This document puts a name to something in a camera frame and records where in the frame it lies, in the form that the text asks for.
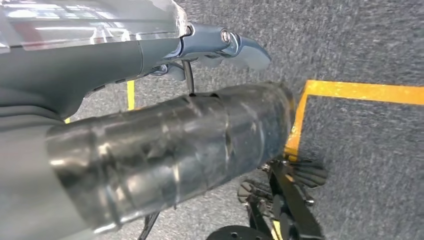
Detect yellow floor tape square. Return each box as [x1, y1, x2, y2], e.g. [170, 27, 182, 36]
[284, 79, 424, 162]

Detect thin black hand cable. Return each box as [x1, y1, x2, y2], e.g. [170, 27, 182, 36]
[181, 60, 197, 98]

